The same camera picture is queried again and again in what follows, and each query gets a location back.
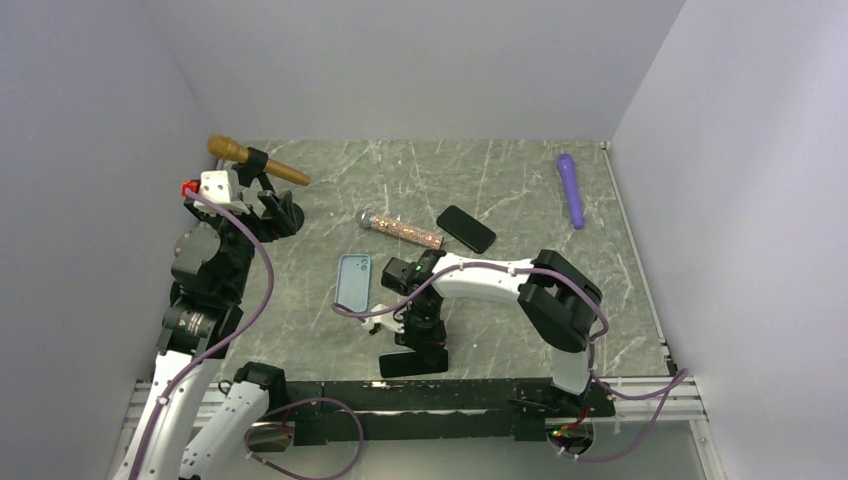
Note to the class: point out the aluminium table edge rail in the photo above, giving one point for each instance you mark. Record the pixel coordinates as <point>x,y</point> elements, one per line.
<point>669,363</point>

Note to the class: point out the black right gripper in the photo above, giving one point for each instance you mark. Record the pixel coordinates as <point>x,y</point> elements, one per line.
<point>416,341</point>

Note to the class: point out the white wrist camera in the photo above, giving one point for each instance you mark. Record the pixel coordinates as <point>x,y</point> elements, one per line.
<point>383,318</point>
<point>219,186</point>

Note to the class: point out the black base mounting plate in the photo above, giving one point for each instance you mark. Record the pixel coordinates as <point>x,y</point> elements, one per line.
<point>523,409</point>

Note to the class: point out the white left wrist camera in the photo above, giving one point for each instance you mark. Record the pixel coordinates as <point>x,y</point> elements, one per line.
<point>219,186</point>

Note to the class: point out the gold toy microphone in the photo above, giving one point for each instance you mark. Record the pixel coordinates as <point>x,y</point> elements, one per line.
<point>252,163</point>

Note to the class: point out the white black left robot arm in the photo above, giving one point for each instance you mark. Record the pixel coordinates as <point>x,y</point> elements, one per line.
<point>222,280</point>

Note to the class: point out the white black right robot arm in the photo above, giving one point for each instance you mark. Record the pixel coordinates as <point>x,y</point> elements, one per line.
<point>559,301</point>

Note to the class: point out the black smartphone dark case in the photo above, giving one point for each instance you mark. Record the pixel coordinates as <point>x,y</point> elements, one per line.
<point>466,229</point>

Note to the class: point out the black microphone stand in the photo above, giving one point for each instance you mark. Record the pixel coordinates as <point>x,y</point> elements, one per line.
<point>298,216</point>

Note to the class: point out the purple toy microphone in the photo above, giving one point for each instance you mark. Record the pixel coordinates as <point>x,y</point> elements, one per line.
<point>566,168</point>

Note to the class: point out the glitter toy microphone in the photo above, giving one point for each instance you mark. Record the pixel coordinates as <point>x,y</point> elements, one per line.
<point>370,220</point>

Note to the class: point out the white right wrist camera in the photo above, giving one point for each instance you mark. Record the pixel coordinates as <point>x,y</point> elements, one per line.
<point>383,318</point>

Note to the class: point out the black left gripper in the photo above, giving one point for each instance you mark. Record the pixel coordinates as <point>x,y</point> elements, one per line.
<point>281,218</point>

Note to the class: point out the light blue phone case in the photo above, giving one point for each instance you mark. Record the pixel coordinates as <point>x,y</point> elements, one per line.
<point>353,282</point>

